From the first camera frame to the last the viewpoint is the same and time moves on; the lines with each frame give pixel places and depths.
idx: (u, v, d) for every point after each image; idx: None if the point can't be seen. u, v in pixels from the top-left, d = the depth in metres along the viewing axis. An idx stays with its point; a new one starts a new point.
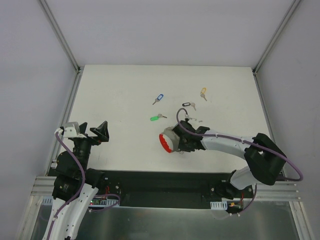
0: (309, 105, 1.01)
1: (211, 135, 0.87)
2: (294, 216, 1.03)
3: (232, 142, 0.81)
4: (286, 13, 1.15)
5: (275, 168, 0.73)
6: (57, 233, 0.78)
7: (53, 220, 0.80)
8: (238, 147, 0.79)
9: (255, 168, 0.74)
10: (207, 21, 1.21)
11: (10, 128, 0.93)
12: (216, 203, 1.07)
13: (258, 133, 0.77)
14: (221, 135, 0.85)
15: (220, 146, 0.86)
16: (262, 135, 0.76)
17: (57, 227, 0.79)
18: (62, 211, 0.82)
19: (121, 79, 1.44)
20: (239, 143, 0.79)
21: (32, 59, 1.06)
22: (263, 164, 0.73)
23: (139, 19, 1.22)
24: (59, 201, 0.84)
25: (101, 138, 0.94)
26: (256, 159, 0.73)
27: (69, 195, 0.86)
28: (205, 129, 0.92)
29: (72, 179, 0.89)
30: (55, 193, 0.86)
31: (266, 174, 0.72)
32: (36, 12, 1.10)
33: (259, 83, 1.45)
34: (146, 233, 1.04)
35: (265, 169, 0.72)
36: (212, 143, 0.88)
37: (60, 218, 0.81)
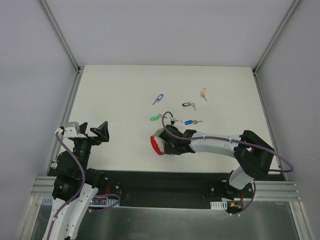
0: (309, 105, 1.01)
1: (199, 138, 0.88)
2: (294, 216, 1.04)
3: (221, 143, 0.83)
4: (286, 13, 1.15)
5: (265, 163, 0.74)
6: (57, 234, 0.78)
7: (53, 220, 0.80)
8: (227, 147, 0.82)
9: (246, 165, 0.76)
10: (207, 21, 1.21)
11: (10, 127, 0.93)
12: (216, 203, 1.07)
13: (244, 130, 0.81)
14: (208, 137, 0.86)
15: (210, 147, 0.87)
16: (248, 132, 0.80)
17: (57, 228, 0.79)
18: (62, 211, 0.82)
19: (121, 78, 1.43)
20: (228, 142, 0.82)
21: (32, 58, 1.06)
22: (253, 160, 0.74)
23: (139, 19, 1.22)
24: (59, 201, 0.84)
25: (101, 138, 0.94)
26: (245, 157, 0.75)
27: (69, 195, 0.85)
28: (192, 132, 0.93)
29: (72, 179, 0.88)
30: (55, 193, 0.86)
31: (257, 170, 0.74)
32: (35, 11, 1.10)
33: (259, 83, 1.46)
34: (146, 233, 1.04)
35: (255, 165, 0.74)
36: (201, 146, 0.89)
37: (60, 218, 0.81)
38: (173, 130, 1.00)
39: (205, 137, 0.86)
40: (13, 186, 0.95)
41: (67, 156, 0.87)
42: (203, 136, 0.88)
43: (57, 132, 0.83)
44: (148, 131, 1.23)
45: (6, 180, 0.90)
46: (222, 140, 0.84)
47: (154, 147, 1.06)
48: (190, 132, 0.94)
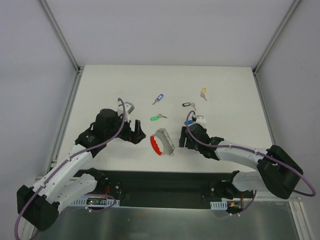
0: (309, 105, 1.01)
1: (225, 146, 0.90)
2: (294, 216, 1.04)
3: (246, 153, 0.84)
4: (286, 13, 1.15)
5: (289, 181, 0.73)
6: (61, 177, 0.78)
7: (67, 159, 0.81)
8: (251, 158, 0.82)
9: (269, 180, 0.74)
10: (207, 21, 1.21)
11: (10, 128, 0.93)
12: (216, 203, 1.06)
13: (272, 145, 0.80)
14: (234, 146, 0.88)
15: (234, 156, 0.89)
16: (276, 147, 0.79)
17: (65, 170, 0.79)
18: (77, 157, 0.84)
19: (121, 79, 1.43)
20: (252, 154, 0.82)
21: (31, 58, 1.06)
22: (277, 176, 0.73)
23: (139, 19, 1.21)
24: (78, 147, 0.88)
25: (133, 136, 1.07)
26: (269, 171, 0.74)
27: (91, 146, 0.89)
28: (220, 139, 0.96)
29: (99, 136, 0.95)
30: (79, 140, 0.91)
31: (280, 186, 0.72)
32: (35, 11, 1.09)
33: (259, 83, 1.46)
34: (146, 233, 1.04)
35: (279, 182, 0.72)
36: (226, 154, 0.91)
37: (72, 163, 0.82)
38: (202, 132, 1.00)
39: (232, 146, 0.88)
40: (14, 185, 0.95)
41: (110, 111, 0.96)
42: (229, 144, 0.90)
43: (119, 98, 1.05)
44: (148, 131, 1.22)
45: (6, 180, 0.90)
46: (247, 151, 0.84)
47: (154, 147, 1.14)
48: (217, 139, 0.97)
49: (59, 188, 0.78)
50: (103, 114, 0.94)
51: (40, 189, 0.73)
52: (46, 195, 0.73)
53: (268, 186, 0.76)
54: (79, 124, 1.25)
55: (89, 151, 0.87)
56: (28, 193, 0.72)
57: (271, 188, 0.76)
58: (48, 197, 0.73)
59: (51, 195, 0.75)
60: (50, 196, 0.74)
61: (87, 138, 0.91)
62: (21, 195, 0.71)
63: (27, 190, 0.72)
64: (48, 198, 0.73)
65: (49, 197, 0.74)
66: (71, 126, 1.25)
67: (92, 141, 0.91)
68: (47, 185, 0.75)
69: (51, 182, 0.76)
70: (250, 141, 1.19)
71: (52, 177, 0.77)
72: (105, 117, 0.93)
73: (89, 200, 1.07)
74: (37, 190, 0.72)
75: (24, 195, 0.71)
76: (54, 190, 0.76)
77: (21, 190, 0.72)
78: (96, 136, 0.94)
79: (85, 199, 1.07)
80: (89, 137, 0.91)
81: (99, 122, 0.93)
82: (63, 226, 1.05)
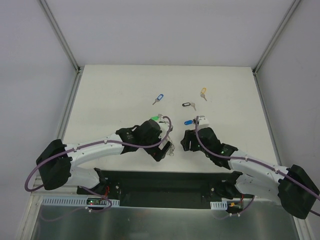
0: (309, 105, 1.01)
1: (240, 158, 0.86)
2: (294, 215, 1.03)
3: (265, 170, 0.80)
4: (286, 13, 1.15)
5: (308, 204, 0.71)
6: (90, 151, 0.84)
7: (103, 141, 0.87)
8: (270, 177, 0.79)
9: (288, 202, 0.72)
10: (207, 21, 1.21)
11: (10, 127, 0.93)
12: (216, 203, 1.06)
13: (293, 165, 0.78)
14: (251, 160, 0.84)
15: (249, 170, 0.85)
16: (296, 168, 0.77)
17: (97, 147, 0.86)
18: (112, 144, 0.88)
19: (120, 79, 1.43)
20: (272, 172, 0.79)
21: (31, 58, 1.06)
22: (297, 198, 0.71)
23: (139, 19, 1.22)
24: (116, 137, 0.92)
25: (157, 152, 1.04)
26: (290, 193, 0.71)
27: (126, 141, 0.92)
28: (234, 149, 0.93)
29: (137, 139, 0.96)
30: (120, 131, 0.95)
31: (299, 208, 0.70)
32: (35, 11, 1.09)
33: (259, 83, 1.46)
34: (146, 233, 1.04)
35: (299, 204, 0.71)
36: (241, 166, 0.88)
37: (106, 146, 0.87)
38: (214, 139, 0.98)
39: (248, 159, 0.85)
40: (14, 185, 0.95)
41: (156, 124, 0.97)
42: (245, 157, 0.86)
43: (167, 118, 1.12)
44: None
45: (6, 180, 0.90)
46: (266, 168, 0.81)
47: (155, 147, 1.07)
48: (230, 149, 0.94)
49: (82, 160, 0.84)
50: (150, 123, 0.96)
51: (70, 151, 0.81)
52: (72, 158, 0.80)
53: (285, 206, 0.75)
54: (79, 124, 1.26)
55: (123, 145, 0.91)
56: (60, 148, 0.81)
57: (288, 209, 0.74)
58: (73, 161, 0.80)
59: (75, 161, 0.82)
60: (73, 162, 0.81)
61: (127, 134, 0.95)
62: (56, 146, 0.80)
63: (61, 146, 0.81)
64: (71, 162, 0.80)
65: (72, 162, 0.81)
66: (71, 126, 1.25)
67: (129, 139, 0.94)
68: (76, 150, 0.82)
69: (81, 150, 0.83)
70: (251, 141, 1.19)
71: (84, 147, 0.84)
72: (150, 126, 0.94)
73: (89, 200, 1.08)
74: (68, 150, 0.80)
75: (55, 148, 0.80)
76: (79, 159, 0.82)
77: (57, 142, 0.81)
78: (134, 137, 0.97)
79: (86, 199, 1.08)
80: (128, 134, 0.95)
81: (143, 128, 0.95)
82: (64, 225, 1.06)
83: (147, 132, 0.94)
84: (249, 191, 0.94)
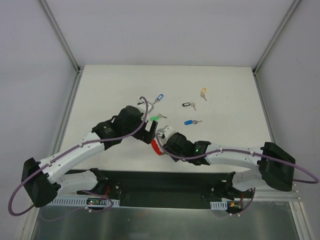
0: (309, 105, 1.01)
1: (216, 151, 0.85)
2: (294, 215, 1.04)
3: (242, 156, 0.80)
4: (286, 13, 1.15)
5: (289, 176, 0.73)
6: (68, 160, 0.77)
7: (78, 145, 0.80)
8: (249, 161, 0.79)
9: (272, 180, 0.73)
10: (207, 21, 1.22)
11: (10, 127, 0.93)
12: (216, 203, 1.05)
13: (265, 142, 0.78)
14: (226, 150, 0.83)
15: (228, 160, 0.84)
16: (269, 144, 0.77)
17: (74, 154, 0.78)
18: (89, 145, 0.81)
19: (120, 79, 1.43)
20: (248, 155, 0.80)
21: (31, 58, 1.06)
22: (278, 174, 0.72)
23: (139, 19, 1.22)
24: (93, 136, 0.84)
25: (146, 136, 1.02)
26: (271, 172, 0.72)
27: (105, 137, 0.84)
28: (207, 143, 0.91)
29: (117, 130, 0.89)
30: (96, 128, 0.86)
31: (283, 183, 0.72)
32: (35, 11, 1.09)
33: (259, 83, 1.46)
34: (146, 233, 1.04)
35: (281, 179, 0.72)
36: (218, 159, 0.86)
37: (83, 149, 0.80)
38: (185, 139, 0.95)
39: (223, 150, 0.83)
40: (14, 185, 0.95)
41: (135, 109, 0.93)
42: (220, 148, 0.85)
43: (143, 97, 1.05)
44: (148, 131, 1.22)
45: (6, 180, 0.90)
46: (243, 153, 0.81)
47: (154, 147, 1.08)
48: (204, 144, 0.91)
49: (63, 171, 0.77)
50: (128, 109, 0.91)
51: (45, 167, 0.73)
52: (49, 174, 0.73)
53: (269, 184, 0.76)
54: (79, 124, 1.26)
55: (102, 143, 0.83)
56: (34, 167, 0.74)
57: (273, 186, 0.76)
58: (50, 176, 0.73)
59: (54, 176, 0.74)
60: (52, 177, 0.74)
61: (105, 129, 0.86)
62: (28, 167, 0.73)
63: (34, 165, 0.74)
64: (49, 178, 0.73)
65: (51, 178, 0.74)
66: (71, 126, 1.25)
67: (109, 134, 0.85)
68: (52, 165, 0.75)
69: (57, 163, 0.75)
70: (250, 140, 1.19)
71: (60, 159, 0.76)
72: (128, 113, 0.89)
73: (89, 200, 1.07)
74: (42, 167, 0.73)
75: (30, 167, 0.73)
76: (58, 172, 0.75)
77: (29, 162, 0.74)
78: (114, 129, 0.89)
79: (86, 199, 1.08)
80: (106, 129, 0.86)
81: (122, 117, 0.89)
82: (63, 225, 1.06)
83: (127, 120, 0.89)
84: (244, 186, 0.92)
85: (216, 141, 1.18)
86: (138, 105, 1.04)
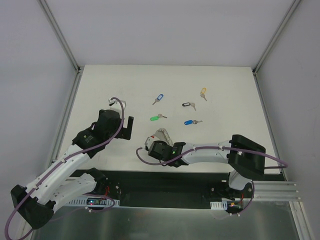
0: (309, 105, 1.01)
1: (189, 150, 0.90)
2: (294, 216, 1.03)
3: (213, 151, 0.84)
4: (286, 13, 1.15)
5: (260, 164, 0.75)
6: (54, 179, 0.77)
7: (61, 162, 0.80)
8: (219, 156, 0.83)
9: (243, 170, 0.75)
10: (207, 21, 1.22)
11: (10, 127, 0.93)
12: (216, 203, 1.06)
13: (233, 135, 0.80)
14: (199, 148, 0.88)
15: (201, 158, 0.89)
16: (236, 136, 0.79)
17: (59, 171, 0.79)
18: (72, 158, 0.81)
19: (120, 79, 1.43)
20: (219, 150, 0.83)
21: (31, 59, 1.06)
22: (248, 164, 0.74)
23: (139, 19, 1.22)
24: (74, 148, 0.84)
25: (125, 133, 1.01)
26: (240, 163, 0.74)
27: (87, 146, 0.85)
28: (182, 145, 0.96)
29: (99, 136, 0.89)
30: (76, 139, 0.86)
31: (254, 172, 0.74)
32: (35, 11, 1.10)
33: (259, 83, 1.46)
34: (146, 232, 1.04)
35: (252, 168, 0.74)
36: (193, 158, 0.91)
37: (67, 164, 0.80)
38: (162, 146, 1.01)
39: (196, 148, 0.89)
40: (14, 185, 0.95)
41: (113, 113, 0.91)
42: (193, 147, 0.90)
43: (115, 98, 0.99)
44: (148, 131, 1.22)
45: (6, 180, 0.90)
46: (214, 149, 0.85)
47: None
48: (180, 146, 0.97)
49: (52, 190, 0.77)
50: (105, 114, 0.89)
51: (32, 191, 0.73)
52: (38, 197, 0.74)
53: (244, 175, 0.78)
54: (79, 124, 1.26)
55: (84, 153, 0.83)
56: (22, 193, 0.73)
57: (247, 176, 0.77)
58: (39, 199, 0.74)
59: (44, 198, 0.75)
60: (43, 198, 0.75)
61: (85, 138, 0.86)
62: (14, 195, 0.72)
63: (20, 191, 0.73)
64: (40, 201, 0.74)
65: (41, 199, 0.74)
66: (71, 126, 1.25)
67: (90, 143, 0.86)
68: (39, 187, 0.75)
69: (44, 184, 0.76)
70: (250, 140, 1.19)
71: (45, 180, 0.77)
72: (106, 117, 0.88)
73: (89, 200, 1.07)
74: (29, 192, 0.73)
75: (17, 194, 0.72)
76: (46, 193, 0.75)
77: (13, 190, 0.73)
78: (95, 136, 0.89)
79: (85, 199, 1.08)
80: (87, 138, 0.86)
81: (101, 122, 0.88)
82: (63, 225, 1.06)
83: (106, 124, 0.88)
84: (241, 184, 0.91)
85: (216, 141, 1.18)
86: (112, 105, 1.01)
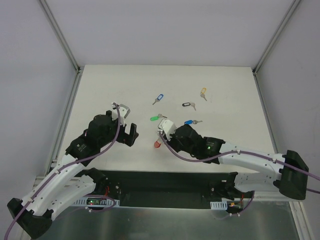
0: (309, 104, 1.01)
1: (233, 151, 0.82)
2: (294, 215, 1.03)
3: (262, 162, 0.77)
4: (286, 12, 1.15)
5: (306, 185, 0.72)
6: (49, 190, 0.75)
7: (55, 173, 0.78)
8: (269, 167, 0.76)
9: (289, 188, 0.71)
10: (206, 21, 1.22)
11: (10, 127, 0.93)
12: (216, 203, 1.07)
13: (289, 150, 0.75)
14: (244, 152, 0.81)
15: (242, 163, 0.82)
16: (292, 153, 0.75)
17: (54, 183, 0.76)
18: (67, 169, 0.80)
19: (121, 79, 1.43)
20: (270, 162, 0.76)
21: (31, 59, 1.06)
22: (299, 184, 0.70)
23: (139, 20, 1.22)
24: (68, 158, 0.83)
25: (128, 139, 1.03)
26: (293, 182, 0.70)
27: (82, 155, 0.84)
28: (221, 143, 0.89)
29: (92, 144, 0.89)
30: (69, 149, 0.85)
31: (300, 193, 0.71)
32: (36, 12, 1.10)
33: (259, 83, 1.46)
34: (146, 233, 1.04)
35: (300, 189, 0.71)
36: (233, 161, 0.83)
37: (62, 175, 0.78)
38: (196, 136, 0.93)
39: (241, 151, 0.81)
40: (14, 186, 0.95)
41: (104, 119, 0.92)
42: (237, 150, 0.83)
43: (115, 104, 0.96)
44: (148, 131, 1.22)
45: (6, 180, 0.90)
46: (264, 159, 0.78)
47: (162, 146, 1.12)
48: (216, 142, 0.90)
49: (49, 201, 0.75)
50: (96, 121, 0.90)
51: (28, 204, 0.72)
52: (34, 210, 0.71)
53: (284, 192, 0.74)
54: (79, 124, 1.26)
55: (79, 164, 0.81)
56: (18, 206, 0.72)
57: (288, 194, 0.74)
58: (36, 212, 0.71)
59: (40, 209, 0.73)
60: (39, 210, 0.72)
61: (78, 147, 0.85)
62: (11, 208, 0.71)
63: (17, 203, 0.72)
64: (36, 213, 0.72)
65: (38, 212, 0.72)
66: (71, 126, 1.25)
67: (83, 152, 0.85)
68: (35, 200, 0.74)
69: (39, 196, 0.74)
70: (250, 140, 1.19)
71: (40, 192, 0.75)
72: (97, 125, 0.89)
73: (89, 200, 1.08)
74: (25, 205, 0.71)
75: (14, 208, 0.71)
76: (43, 204, 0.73)
77: (10, 203, 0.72)
78: (88, 144, 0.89)
79: (86, 199, 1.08)
80: (80, 146, 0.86)
81: (93, 129, 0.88)
82: (63, 225, 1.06)
83: (98, 132, 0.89)
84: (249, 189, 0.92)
85: None
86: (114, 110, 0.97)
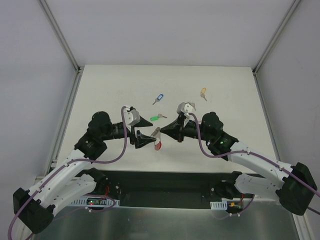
0: (309, 104, 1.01)
1: (242, 151, 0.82)
2: (294, 216, 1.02)
3: (268, 167, 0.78)
4: (287, 12, 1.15)
5: (306, 201, 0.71)
6: (56, 183, 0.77)
7: (63, 165, 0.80)
8: (274, 173, 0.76)
9: (287, 198, 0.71)
10: (206, 21, 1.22)
11: (10, 127, 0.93)
12: (216, 203, 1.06)
13: (298, 163, 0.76)
14: (253, 153, 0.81)
15: (250, 164, 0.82)
16: (301, 166, 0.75)
17: (61, 175, 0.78)
18: (75, 163, 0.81)
19: (121, 79, 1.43)
20: (276, 169, 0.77)
21: (31, 59, 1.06)
22: (299, 196, 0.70)
23: (139, 20, 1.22)
24: (77, 153, 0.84)
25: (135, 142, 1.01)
26: (293, 192, 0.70)
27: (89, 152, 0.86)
28: (234, 141, 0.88)
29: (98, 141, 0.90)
30: (78, 145, 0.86)
31: (298, 205, 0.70)
32: (36, 11, 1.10)
33: (259, 83, 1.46)
34: (146, 233, 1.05)
35: (298, 201, 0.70)
36: (241, 159, 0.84)
37: (69, 169, 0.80)
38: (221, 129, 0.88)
39: (250, 152, 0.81)
40: (14, 186, 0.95)
41: (105, 117, 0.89)
42: (247, 150, 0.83)
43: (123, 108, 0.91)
44: (148, 131, 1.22)
45: (6, 180, 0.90)
46: (271, 165, 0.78)
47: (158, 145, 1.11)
48: (231, 139, 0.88)
49: (53, 194, 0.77)
50: (96, 120, 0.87)
51: (35, 194, 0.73)
52: (41, 200, 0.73)
53: (283, 202, 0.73)
54: (79, 124, 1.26)
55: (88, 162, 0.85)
56: (24, 197, 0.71)
57: (285, 205, 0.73)
58: (42, 202, 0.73)
59: (45, 200, 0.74)
60: (45, 201, 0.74)
61: (87, 143, 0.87)
62: (16, 198, 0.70)
63: (22, 194, 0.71)
64: (41, 203, 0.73)
65: (44, 202, 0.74)
66: (70, 126, 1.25)
67: (92, 148, 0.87)
68: (42, 190, 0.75)
69: (46, 187, 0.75)
70: (250, 140, 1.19)
71: (47, 183, 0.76)
72: (96, 126, 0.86)
73: (89, 200, 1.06)
74: (32, 194, 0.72)
75: (20, 198, 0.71)
76: (49, 196, 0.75)
77: (16, 193, 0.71)
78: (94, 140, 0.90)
79: (85, 199, 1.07)
80: (88, 143, 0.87)
81: (93, 129, 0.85)
82: (64, 225, 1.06)
83: (98, 131, 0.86)
84: (246, 191, 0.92)
85: None
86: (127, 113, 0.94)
